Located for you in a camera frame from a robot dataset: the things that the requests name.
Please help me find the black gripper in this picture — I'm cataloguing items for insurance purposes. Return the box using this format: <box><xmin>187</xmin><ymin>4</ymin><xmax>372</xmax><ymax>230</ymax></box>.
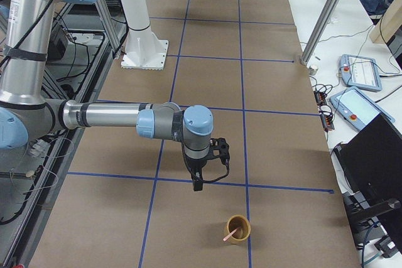
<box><xmin>185</xmin><ymin>155</ymin><xmax>207</xmax><ymax>191</ymax></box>

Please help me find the pink chopstick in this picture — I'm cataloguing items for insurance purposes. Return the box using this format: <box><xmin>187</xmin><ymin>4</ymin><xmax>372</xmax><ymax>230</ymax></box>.
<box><xmin>222</xmin><ymin>227</ymin><xmax>241</xmax><ymax>242</ymax></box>

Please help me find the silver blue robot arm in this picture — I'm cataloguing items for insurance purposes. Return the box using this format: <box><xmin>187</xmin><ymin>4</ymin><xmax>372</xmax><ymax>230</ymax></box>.
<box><xmin>1</xmin><ymin>0</ymin><xmax>215</xmax><ymax>191</ymax></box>

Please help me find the black orange terminal strip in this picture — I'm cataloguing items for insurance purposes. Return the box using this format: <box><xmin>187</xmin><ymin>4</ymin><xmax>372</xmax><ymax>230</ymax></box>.
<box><xmin>313</xmin><ymin>90</ymin><xmax>335</xmax><ymax>132</ymax></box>

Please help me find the small white tape roll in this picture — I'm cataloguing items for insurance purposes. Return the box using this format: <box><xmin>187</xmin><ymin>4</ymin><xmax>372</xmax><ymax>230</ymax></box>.
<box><xmin>308</xmin><ymin>65</ymin><xmax>318</xmax><ymax>76</ymax></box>

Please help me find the black monitor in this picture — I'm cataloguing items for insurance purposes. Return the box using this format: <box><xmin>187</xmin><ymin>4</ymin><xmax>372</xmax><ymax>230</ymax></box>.
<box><xmin>335</xmin><ymin>114</ymin><xmax>401</xmax><ymax>249</ymax></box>

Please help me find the near teach pendant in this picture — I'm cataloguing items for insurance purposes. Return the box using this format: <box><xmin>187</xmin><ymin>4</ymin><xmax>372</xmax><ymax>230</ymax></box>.
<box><xmin>330</xmin><ymin>87</ymin><xmax>395</xmax><ymax>131</ymax></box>

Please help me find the teach pendant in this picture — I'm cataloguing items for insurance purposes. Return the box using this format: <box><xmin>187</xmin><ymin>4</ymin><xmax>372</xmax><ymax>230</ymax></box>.
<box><xmin>330</xmin><ymin>87</ymin><xmax>395</xmax><ymax>131</ymax></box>
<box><xmin>339</xmin><ymin>54</ymin><xmax>383</xmax><ymax>92</ymax></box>

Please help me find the far teach pendant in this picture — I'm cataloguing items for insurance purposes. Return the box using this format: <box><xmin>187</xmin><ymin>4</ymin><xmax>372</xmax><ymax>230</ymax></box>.
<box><xmin>339</xmin><ymin>54</ymin><xmax>383</xmax><ymax>92</ymax></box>

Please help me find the black power adapter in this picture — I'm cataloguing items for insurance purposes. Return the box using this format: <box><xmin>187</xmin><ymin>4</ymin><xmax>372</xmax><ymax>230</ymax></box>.
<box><xmin>374</xmin><ymin>235</ymin><xmax>398</xmax><ymax>259</ymax></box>

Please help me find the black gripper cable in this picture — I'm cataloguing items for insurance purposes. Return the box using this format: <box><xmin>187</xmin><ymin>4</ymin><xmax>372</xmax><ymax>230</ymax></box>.
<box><xmin>180</xmin><ymin>142</ymin><xmax>231</xmax><ymax>184</ymax></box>

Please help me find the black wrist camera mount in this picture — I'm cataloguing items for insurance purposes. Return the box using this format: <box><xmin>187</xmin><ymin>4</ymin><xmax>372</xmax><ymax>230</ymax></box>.
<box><xmin>207</xmin><ymin>137</ymin><xmax>230</xmax><ymax>166</ymax></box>

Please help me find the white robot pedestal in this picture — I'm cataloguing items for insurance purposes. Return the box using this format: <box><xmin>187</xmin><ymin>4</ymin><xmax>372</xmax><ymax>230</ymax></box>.
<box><xmin>121</xmin><ymin>0</ymin><xmax>169</xmax><ymax>70</ymax></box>

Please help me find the aluminium frame post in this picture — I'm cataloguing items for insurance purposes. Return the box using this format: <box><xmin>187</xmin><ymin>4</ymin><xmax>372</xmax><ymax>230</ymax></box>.
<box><xmin>300</xmin><ymin>0</ymin><xmax>339</xmax><ymax>65</ymax></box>

